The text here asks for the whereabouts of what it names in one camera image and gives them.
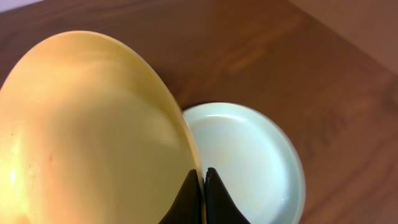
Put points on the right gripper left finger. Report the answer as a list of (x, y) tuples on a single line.
[(187, 206)]

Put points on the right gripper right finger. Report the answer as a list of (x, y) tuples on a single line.
[(220, 208)]

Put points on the light blue plate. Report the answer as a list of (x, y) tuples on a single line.
[(256, 161)]

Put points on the yellow plate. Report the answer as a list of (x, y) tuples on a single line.
[(90, 134)]

